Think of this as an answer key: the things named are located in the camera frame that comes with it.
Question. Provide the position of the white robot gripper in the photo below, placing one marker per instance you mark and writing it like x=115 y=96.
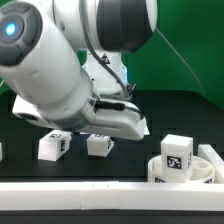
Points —
x=117 y=119

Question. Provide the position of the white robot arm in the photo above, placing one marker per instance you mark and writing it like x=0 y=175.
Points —
x=49 y=50

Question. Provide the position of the white marker sheet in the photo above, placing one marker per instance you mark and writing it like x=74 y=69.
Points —
x=146 y=130

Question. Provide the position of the white L-shaped fence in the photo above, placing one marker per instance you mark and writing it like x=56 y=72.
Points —
x=118 y=195

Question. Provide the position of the white block at left edge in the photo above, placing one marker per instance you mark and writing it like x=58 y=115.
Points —
x=1 y=152

